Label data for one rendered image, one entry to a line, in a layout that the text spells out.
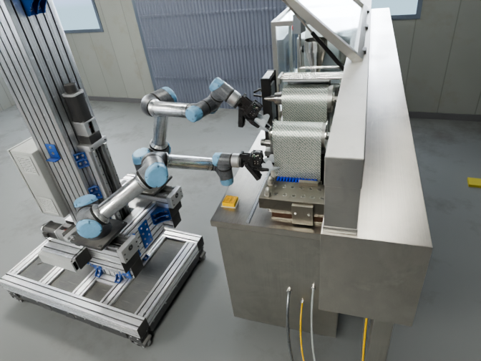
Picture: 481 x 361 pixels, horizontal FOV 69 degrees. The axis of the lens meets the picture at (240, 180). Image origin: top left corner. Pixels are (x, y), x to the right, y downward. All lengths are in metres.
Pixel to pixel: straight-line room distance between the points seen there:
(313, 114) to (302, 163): 0.29
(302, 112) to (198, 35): 3.63
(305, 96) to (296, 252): 0.80
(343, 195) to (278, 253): 1.05
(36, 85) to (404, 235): 1.73
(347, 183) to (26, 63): 1.59
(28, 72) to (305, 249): 1.57
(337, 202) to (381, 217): 0.16
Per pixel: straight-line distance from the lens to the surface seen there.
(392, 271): 0.97
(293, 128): 1.72
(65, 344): 2.81
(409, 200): 1.04
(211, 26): 5.24
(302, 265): 1.86
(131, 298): 2.54
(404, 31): 4.73
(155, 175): 1.75
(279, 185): 1.78
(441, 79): 4.90
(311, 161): 1.76
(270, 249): 1.83
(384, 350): 1.37
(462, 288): 2.86
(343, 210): 0.86
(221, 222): 1.80
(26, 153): 2.30
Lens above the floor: 2.05
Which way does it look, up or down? 33 degrees down
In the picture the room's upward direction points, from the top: 8 degrees counter-clockwise
